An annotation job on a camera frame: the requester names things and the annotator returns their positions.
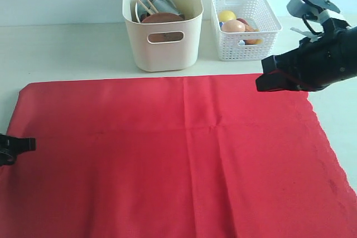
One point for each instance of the yellow lemon with sticker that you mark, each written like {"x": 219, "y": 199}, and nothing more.
{"x": 226, "y": 15}

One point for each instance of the yellow toy cheese wedge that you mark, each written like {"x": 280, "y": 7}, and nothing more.
{"x": 253, "y": 41}

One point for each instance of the stainless steel cup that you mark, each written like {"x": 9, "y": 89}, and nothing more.
{"x": 176, "y": 11}

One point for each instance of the white perforated plastic basket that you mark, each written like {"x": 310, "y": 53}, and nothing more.
{"x": 259, "y": 15}

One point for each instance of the brown wooden plate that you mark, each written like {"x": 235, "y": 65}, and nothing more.
{"x": 162, "y": 17}

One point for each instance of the brown egg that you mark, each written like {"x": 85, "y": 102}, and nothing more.
{"x": 233, "y": 26}

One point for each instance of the orange fried chicken piece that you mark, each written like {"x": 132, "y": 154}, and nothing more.
{"x": 249, "y": 28}

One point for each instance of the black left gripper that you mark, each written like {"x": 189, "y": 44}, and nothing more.
{"x": 13, "y": 144}

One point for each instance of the wooden chopstick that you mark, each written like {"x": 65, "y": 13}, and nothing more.
{"x": 144, "y": 7}
{"x": 152, "y": 6}

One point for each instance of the red toy sausage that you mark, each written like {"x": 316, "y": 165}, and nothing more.
{"x": 243, "y": 21}

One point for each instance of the cream plastic bin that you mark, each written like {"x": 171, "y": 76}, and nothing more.
{"x": 165, "y": 46}

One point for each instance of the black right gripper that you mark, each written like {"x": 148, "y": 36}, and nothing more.
{"x": 313, "y": 65}

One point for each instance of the red tablecloth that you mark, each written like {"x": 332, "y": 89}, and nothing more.
{"x": 203, "y": 156}

